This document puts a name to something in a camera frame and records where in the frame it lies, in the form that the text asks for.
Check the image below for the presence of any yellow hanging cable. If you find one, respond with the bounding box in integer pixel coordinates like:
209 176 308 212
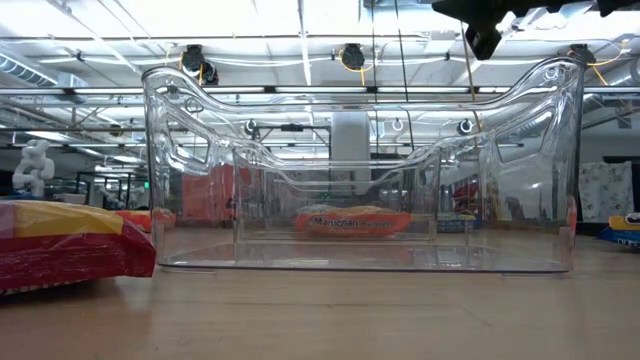
459 29 477 104

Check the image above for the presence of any black ceiling cable reel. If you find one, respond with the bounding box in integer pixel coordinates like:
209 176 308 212
341 42 367 71
179 43 220 86
568 43 597 66

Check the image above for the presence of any floral patterned cloth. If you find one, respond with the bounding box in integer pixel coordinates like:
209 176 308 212
578 160 635 224

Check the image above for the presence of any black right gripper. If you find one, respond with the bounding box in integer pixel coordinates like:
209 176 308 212
432 0 556 31

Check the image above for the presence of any silver ceiling duct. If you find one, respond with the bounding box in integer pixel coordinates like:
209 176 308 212
0 52 89 90

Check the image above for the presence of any orange red panel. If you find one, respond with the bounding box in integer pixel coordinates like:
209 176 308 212
180 164 254 224

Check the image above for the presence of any white pillar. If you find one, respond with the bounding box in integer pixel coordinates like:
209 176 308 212
330 110 372 197

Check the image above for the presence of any red yellow ramen packet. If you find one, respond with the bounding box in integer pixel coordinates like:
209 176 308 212
0 198 157 296

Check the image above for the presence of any large clear plastic bin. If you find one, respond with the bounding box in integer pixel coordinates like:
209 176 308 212
141 54 587 275

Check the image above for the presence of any black hanging cable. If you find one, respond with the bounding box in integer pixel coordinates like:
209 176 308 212
393 0 416 151

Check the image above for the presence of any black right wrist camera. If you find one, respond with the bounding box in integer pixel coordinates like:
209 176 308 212
464 24 504 62

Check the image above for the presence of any black metal frame rack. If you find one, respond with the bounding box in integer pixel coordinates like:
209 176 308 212
74 171 151 210

